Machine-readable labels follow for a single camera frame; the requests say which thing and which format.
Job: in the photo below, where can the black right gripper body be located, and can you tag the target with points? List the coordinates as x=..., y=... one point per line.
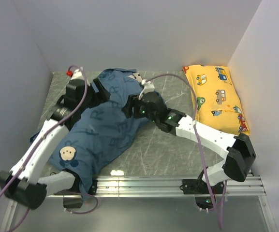
x=141, y=110

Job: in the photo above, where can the aluminium mounting rail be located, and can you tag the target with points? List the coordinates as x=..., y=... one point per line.
x=148, y=204

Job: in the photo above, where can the blue cartoon print pillowcase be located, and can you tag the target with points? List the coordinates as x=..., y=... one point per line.
x=102, y=133

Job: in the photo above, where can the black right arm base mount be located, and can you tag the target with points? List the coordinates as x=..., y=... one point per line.
x=199, y=188

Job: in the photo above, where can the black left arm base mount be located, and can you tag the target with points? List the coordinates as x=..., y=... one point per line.
x=79, y=203

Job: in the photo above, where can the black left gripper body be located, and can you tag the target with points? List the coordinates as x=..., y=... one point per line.
x=86, y=103

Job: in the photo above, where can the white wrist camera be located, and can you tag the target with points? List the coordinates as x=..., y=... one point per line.
x=147, y=86
x=77, y=74

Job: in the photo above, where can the yellow car print pillow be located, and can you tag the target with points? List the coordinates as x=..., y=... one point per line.
x=218, y=104

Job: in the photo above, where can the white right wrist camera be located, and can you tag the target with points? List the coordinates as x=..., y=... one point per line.
x=147, y=86

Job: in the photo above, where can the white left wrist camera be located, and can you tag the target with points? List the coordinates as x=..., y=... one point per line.
x=77, y=74

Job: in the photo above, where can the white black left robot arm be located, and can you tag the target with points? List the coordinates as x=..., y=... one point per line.
x=23, y=183

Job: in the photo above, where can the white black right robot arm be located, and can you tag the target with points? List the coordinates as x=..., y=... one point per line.
x=236, y=151

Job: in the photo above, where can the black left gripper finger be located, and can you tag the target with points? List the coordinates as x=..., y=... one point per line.
x=98, y=86
x=99, y=97

